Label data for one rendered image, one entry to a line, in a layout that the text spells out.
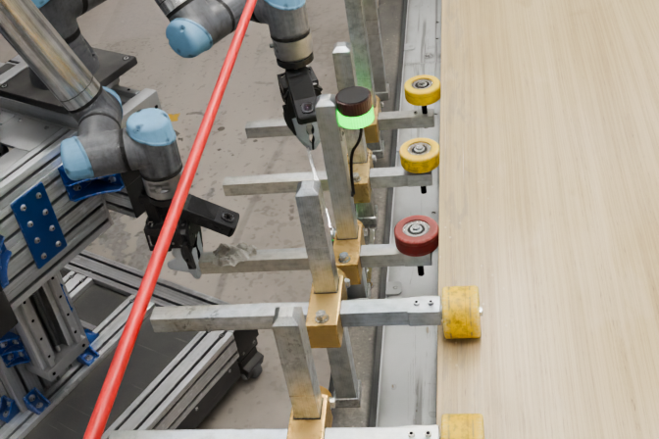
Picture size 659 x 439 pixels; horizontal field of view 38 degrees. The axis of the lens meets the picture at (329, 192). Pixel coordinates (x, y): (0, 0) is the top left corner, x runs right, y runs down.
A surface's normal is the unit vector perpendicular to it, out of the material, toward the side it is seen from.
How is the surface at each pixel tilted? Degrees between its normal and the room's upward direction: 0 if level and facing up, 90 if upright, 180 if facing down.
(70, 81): 83
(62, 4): 88
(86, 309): 0
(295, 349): 90
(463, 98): 0
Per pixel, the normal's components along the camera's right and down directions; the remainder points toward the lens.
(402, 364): -0.14, -0.79
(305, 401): -0.10, 0.61
